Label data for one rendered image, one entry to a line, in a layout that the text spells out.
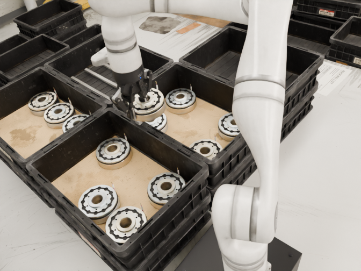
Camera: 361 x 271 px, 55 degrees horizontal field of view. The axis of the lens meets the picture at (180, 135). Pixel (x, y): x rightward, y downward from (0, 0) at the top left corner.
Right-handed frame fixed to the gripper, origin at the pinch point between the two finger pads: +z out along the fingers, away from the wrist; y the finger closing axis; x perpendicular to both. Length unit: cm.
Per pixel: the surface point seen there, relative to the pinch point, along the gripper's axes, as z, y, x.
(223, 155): 7.7, 3.3, -23.9
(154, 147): 12.1, -0.7, -4.1
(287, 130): 29, 40, -27
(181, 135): 18.3, 11.1, -4.0
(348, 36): 55, 151, -18
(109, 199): 14.3, -19.8, -3.7
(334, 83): 32, 76, -31
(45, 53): 56, 53, 139
